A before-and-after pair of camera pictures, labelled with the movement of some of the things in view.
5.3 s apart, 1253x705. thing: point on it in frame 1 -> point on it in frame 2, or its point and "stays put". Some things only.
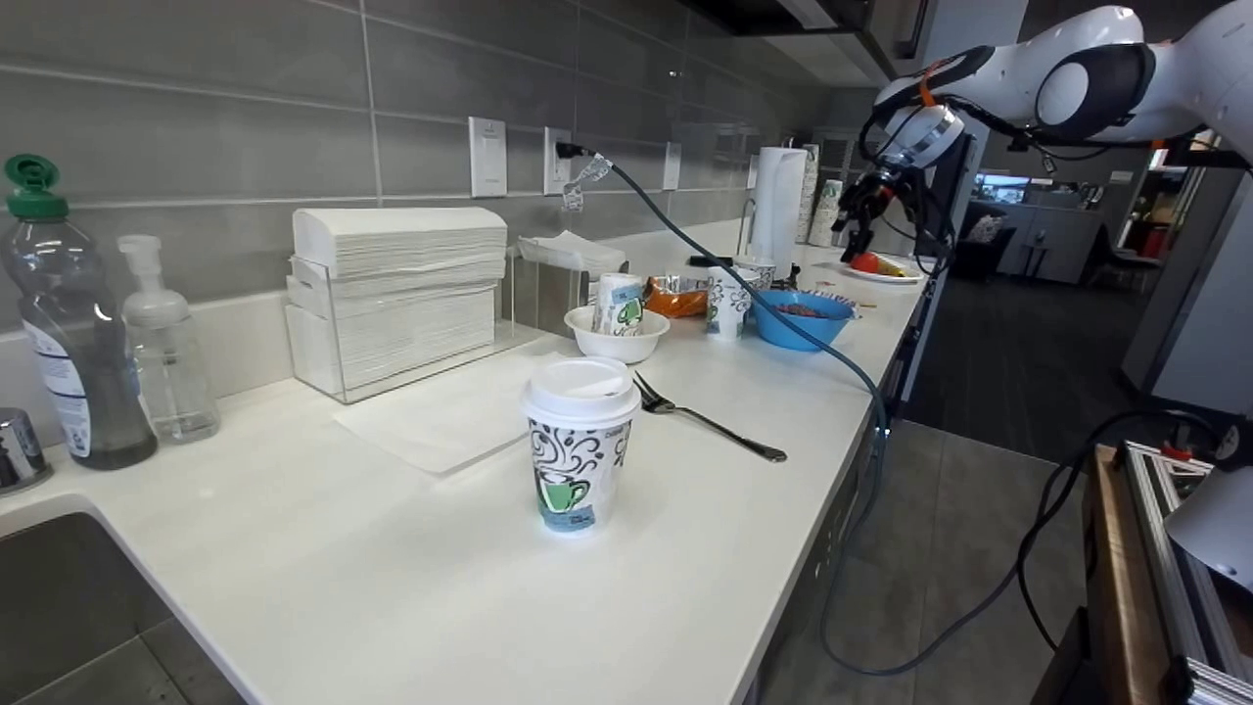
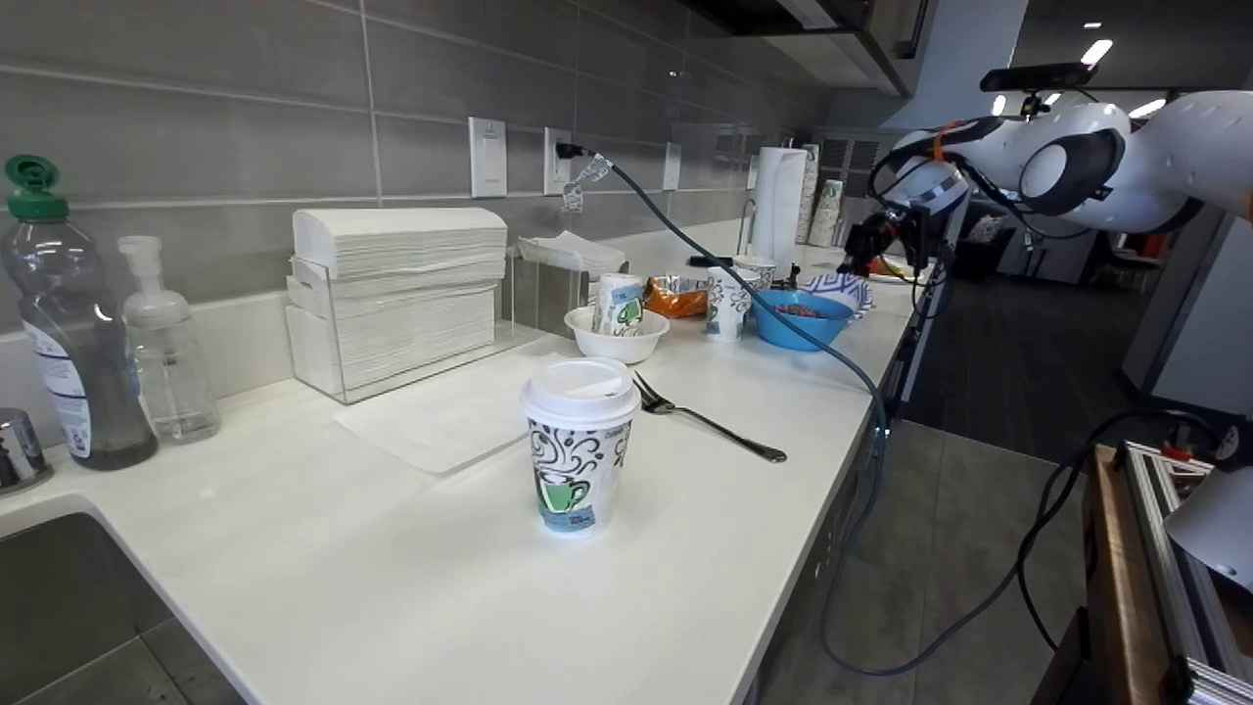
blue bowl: x=805 y=317 stays put
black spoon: x=650 y=401 stays put
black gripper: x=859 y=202 -> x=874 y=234
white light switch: x=487 y=145 stays put
